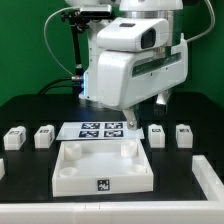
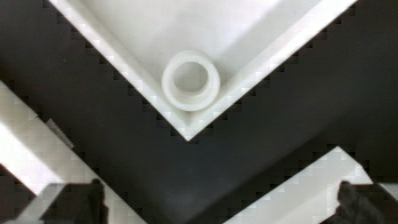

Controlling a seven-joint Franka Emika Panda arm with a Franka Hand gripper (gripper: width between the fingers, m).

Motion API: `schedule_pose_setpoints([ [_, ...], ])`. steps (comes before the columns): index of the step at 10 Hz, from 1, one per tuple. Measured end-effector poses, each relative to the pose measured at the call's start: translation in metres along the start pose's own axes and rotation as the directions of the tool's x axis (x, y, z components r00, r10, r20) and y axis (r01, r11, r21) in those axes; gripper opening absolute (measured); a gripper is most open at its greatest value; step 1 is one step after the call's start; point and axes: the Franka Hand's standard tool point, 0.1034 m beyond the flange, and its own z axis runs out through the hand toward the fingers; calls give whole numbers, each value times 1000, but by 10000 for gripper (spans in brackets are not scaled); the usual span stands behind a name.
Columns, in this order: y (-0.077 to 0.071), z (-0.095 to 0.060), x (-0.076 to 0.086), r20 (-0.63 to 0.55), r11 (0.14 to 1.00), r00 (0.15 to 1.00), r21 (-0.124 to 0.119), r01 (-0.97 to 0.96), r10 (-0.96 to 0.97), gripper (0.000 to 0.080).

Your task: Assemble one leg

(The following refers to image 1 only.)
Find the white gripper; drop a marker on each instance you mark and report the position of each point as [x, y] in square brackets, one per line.
[125, 79]

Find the white square tabletop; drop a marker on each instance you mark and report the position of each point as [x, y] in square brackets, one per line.
[99, 167]

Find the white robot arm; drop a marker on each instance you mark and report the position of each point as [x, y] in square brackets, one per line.
[136, 51]

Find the white sheet with markers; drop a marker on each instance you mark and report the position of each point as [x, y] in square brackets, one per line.
[97, 130]

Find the white obstacle fence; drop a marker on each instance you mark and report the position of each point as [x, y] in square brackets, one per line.
[210, 211]

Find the white part at left edge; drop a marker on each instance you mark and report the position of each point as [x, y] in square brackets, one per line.
[2, 168]

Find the black camera stand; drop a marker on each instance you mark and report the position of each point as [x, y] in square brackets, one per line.
[78, 25]

